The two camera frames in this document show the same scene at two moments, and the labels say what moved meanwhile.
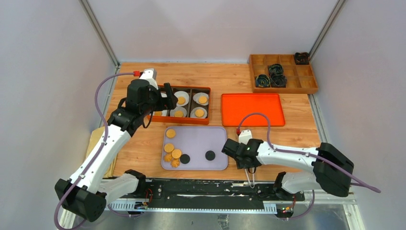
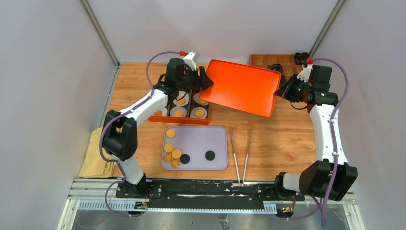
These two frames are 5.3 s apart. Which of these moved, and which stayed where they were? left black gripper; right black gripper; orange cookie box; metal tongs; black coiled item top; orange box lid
Moved: right black gripper; left black gripper; orange box lid; metal tongs
Stayed: orange cookie box; black coiled item top
